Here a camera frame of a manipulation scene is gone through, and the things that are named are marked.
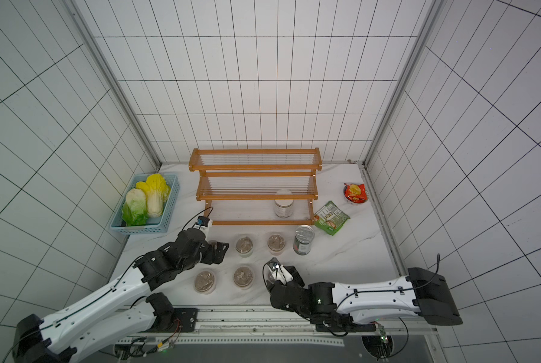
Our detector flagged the green label seed jar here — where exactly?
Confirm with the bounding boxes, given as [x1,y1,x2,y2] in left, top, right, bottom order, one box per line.
[235,235,254,258]

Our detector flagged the small red jar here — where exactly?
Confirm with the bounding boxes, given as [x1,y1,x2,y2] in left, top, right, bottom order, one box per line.
[233,266,255,289]
[264,270,278,289]

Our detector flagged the dark green tin can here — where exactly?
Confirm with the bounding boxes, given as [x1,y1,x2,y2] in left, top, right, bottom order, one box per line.
[293,225,315,256]

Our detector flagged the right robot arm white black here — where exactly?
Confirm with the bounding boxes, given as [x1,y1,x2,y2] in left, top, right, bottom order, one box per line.
[262,259,462,334]

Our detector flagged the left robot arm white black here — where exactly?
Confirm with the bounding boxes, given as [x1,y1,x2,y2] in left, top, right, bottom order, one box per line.
[8,228,230,362]

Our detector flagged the wooden three-tier shelf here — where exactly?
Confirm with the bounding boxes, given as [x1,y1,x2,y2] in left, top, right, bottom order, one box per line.
[189,148,323,226]

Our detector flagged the green white napa cabbage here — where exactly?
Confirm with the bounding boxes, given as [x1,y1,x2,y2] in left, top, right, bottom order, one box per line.
[122,188,149,226]

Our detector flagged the yellow white napa cabbage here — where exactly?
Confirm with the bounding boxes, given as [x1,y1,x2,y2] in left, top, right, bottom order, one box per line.
[136,174,171,218]

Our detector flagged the green snack packet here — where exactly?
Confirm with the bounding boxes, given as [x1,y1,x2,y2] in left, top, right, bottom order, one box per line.
[314,201,350,236]

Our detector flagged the red snack bag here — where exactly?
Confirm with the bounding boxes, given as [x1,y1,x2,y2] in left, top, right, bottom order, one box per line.
[344,183,369,205]

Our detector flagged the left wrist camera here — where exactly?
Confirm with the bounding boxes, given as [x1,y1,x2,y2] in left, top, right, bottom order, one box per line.
[193,216,212,232]

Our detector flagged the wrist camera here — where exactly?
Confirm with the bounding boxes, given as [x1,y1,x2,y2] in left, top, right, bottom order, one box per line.
[265,258,294,284]
[193,216,212,232]

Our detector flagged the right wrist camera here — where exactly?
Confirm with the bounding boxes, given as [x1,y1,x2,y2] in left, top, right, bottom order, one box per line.
[265,258,294,284]

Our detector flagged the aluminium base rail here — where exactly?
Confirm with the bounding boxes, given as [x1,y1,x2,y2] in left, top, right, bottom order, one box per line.
[61,303,439,363]

